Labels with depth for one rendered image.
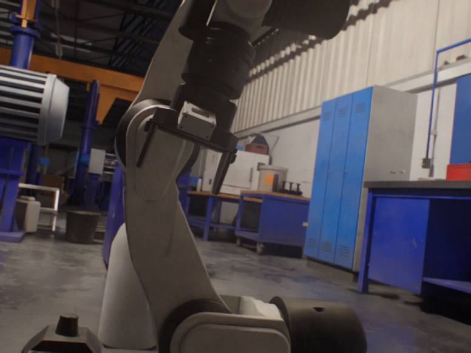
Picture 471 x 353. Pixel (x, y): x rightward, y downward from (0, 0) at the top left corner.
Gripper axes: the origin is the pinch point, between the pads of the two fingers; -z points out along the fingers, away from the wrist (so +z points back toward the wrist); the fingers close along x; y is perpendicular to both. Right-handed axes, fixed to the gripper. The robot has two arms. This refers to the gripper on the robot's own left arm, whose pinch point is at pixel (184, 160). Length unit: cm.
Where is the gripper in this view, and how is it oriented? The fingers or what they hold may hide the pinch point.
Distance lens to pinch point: 63.6
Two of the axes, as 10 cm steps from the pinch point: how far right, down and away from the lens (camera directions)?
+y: 2.5, -0.5, -9.7
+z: 3.2, -9.4, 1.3
